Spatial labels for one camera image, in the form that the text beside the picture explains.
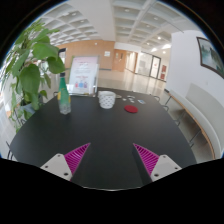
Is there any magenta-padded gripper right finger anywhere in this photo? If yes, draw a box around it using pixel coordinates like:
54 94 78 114
130 142 183 187

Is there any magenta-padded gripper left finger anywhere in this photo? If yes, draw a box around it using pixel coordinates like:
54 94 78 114
40 142 92 183

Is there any long white wall bench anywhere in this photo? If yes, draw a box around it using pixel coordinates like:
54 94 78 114
162 82 224 160

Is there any green plastic drink bottle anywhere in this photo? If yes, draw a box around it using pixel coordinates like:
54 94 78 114
57 72 72 116

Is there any dark-framed landscape picture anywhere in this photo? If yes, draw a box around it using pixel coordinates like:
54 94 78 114
196 36 224 80

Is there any green leafy potted plant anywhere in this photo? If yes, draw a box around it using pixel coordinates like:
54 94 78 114
1 19 67 135

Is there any white polka-dot mug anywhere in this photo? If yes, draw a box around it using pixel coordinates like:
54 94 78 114
97 90 117 110

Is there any group of ceiling lights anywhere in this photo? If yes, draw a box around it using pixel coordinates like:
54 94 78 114
122 7 173 53

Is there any flat round red coaster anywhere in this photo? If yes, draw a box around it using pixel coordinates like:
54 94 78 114
123 105 139 114

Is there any clear acrylic sign holder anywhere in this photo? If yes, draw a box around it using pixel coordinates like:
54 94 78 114
67 55 100 98

